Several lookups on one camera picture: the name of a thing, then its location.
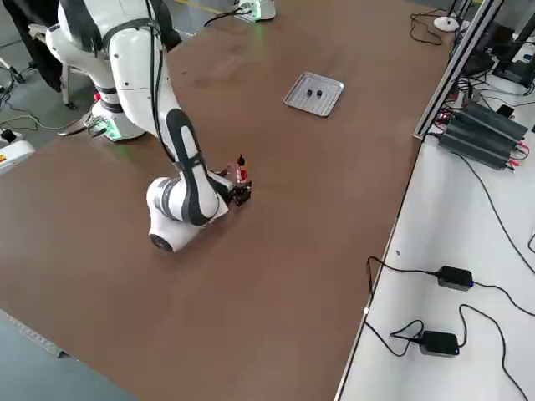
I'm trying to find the silver ribbed metal tray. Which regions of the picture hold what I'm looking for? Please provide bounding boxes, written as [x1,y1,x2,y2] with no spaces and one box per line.
[283,71,347,119]

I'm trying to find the white control box yellow label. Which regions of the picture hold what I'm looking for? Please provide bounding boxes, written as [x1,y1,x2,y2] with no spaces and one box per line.
[0,140,37,175]

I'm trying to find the black power adapter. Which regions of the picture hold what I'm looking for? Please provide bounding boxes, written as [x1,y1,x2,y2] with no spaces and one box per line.
[436,265,475,291]
[418,330,460,358]

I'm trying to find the black power supply unit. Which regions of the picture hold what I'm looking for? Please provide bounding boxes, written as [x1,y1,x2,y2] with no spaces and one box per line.
[437,119,515,171]
[453,101,531,143]

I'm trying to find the chair with black cloth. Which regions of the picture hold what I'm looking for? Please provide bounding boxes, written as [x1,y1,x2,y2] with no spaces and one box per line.
[8,0,80,112]

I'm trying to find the white desk lamp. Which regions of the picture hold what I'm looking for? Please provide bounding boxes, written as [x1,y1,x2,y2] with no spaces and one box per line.
[432,0,461,32]

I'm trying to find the black computer monitor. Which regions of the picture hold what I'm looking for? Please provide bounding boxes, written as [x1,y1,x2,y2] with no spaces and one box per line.
[491,0,535,89]

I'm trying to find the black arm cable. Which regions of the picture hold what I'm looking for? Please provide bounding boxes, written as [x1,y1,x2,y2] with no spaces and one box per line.
[145,0,181,168]

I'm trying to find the black power adapter cable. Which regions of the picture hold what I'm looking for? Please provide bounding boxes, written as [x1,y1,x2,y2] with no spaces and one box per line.
[363,256,440,314]
[390,303,531,401]

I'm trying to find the black base cable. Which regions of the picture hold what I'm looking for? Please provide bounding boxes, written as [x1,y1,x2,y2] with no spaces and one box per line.
[203,4,252,28]

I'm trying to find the black lamp cable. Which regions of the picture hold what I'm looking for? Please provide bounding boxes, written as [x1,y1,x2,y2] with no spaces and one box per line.
[408,8,456,47]

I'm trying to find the aluminium frame post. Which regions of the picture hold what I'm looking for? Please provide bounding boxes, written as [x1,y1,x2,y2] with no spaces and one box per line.
[412,0,505,140]

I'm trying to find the aluminium table edge rail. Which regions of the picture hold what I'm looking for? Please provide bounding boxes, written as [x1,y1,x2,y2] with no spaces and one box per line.
[0,308,70,360]

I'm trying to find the tangled cable bundle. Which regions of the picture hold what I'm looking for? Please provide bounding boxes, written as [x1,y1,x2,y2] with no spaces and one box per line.
[434,58,535,126]

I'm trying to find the black power supply cable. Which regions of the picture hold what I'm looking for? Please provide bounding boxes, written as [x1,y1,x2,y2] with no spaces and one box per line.
[446,150,535,256]

